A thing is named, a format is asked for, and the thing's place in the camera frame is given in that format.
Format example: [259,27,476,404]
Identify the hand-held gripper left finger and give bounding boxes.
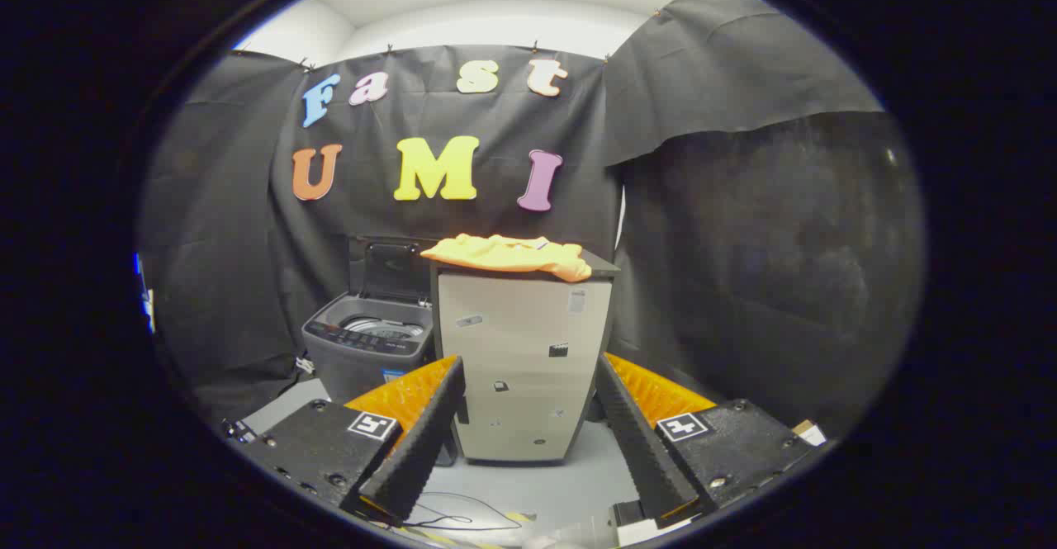
[221,356,466,527]

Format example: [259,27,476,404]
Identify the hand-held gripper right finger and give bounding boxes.
[595,353,827,530]

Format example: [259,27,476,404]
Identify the grey washing machine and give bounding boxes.
[301,293,436,405]

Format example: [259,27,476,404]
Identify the dark washing machine lid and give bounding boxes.
[351,237,440,302]

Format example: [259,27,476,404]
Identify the yellow orange shirt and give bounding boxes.
[420,234,592,283]

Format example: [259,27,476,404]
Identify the beige cabinet with dark top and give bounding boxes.
[429,248,621,464]

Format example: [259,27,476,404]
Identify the black backdrop cloth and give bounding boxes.
[136,0,926,443]

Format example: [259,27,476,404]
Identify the thin black cable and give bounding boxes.
[403,491,524,532]

